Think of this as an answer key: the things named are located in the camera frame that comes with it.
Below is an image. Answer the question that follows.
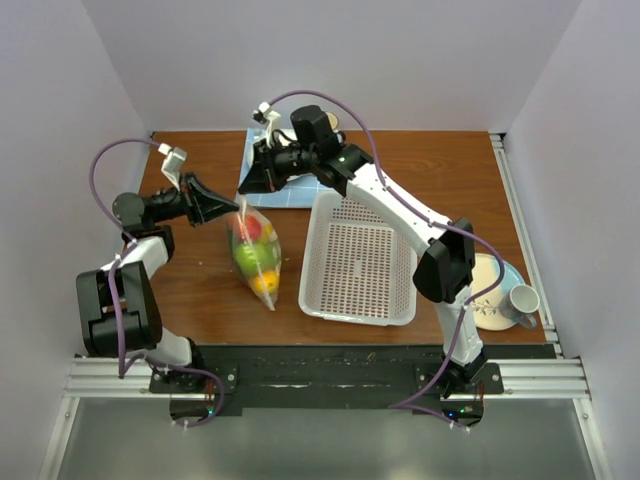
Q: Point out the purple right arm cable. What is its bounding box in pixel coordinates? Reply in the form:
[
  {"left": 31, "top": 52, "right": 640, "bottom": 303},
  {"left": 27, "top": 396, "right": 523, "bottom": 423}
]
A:
[{"left": 267, "top": 89, "right": 507, "bottom": 416}]

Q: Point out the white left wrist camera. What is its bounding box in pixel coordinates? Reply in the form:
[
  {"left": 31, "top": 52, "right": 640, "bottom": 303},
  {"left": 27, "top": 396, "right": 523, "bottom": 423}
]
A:
[{"left": 158, "top": 143, "right": 187, "bottom": 189}]

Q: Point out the cream enamel mug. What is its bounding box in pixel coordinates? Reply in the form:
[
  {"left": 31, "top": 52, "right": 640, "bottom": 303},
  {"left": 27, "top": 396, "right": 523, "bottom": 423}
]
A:
[{"left": 326, "top": 112, "right": 346, "bottom": 143}]

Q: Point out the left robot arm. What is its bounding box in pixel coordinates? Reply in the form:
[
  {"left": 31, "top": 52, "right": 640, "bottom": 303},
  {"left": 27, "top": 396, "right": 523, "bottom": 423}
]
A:
[{"left": 76, "top": 173, "right": 239, "bottom": 392}]

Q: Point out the white perforated plastic basket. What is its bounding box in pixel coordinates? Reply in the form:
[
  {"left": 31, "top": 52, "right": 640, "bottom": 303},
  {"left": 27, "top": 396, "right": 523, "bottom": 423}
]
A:
[{"left": 298, "top": 191, "right": 417, "bottom": 327}]

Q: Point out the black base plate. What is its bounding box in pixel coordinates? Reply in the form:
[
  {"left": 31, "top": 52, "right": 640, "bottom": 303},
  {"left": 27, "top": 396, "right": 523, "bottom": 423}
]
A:
[{"left": 149, "top": 343, "right": 501, "bottom": 426}]

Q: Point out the grey ceramic cup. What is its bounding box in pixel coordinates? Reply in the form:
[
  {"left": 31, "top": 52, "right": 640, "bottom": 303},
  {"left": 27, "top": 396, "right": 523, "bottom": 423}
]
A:
[{"left": 503, "top": 284, "right": 540, "bottom": 329}]

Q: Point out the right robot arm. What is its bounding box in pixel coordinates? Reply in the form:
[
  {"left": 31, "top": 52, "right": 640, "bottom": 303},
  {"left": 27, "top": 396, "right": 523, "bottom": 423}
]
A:
[{"left": 238, "top": 103, "right": 487, "bottom": 395}]

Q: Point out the blue checkered placemat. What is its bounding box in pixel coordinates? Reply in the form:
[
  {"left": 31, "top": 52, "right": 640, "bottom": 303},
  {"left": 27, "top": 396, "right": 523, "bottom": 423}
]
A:
[{"left": 238, "top": 128, "right": 325, "bottom": 209}]

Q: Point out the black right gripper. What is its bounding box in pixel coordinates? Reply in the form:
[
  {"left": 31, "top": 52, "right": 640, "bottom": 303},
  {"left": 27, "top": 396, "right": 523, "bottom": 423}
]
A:
[{"left": 241, "top": 136, "right": 318, "bottom": 194}]

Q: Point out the yellow orange fake fruit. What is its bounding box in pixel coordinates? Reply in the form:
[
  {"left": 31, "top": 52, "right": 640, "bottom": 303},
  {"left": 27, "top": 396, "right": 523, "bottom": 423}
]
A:
[{"left": 249, "top": 270, "right": 280, "bottom": 295}]

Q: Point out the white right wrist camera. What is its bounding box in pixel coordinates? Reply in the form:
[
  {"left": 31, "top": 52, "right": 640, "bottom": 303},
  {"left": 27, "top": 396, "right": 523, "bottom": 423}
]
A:
[{"left": 252, "top": 102, "right": 281, "bottom": 147}]

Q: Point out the cream and blue saucer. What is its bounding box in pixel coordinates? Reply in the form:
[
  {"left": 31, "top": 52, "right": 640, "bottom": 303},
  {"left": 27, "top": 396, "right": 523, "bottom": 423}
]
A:
[{"left": 471, "top": 253, "right": 524, "bottom": 331}]

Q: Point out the red orange fake mango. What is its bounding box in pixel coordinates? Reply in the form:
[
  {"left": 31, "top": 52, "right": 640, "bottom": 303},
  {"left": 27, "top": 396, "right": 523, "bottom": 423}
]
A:
[{"left": 234, "top": 215, "right": 263, "bottom": 242}]

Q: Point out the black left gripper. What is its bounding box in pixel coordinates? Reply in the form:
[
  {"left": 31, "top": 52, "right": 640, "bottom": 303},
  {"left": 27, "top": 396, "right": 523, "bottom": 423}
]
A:
[{"left": 147, "top": 171, "right": 238, "bottom": 228}]

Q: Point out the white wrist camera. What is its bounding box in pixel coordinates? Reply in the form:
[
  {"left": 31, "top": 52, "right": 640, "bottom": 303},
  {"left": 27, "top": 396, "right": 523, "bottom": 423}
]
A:
[
  {"left": 252, "top": 102, "right": 281, "bottom": 147},
  {"left": 158, "top": 143, "right": 187, "bottom": 189}
]

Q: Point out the aluminium frame rail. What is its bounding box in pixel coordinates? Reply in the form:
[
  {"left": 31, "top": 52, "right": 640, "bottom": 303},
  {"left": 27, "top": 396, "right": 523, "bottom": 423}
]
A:
[{"left": 40, "top": 344, "right": 612, "bottom": 479}]

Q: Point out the clear zip top bag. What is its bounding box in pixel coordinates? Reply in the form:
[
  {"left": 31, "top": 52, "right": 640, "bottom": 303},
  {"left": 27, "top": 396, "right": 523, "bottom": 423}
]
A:
[{"left": 226, "top": 195, "right": 282, "bottom": 311}]

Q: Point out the green fake apple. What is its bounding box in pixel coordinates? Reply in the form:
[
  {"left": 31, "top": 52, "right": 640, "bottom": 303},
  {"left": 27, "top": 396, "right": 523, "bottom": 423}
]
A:
[{"left": 233, "top": 243, "right": 273, "bottom": 276}]

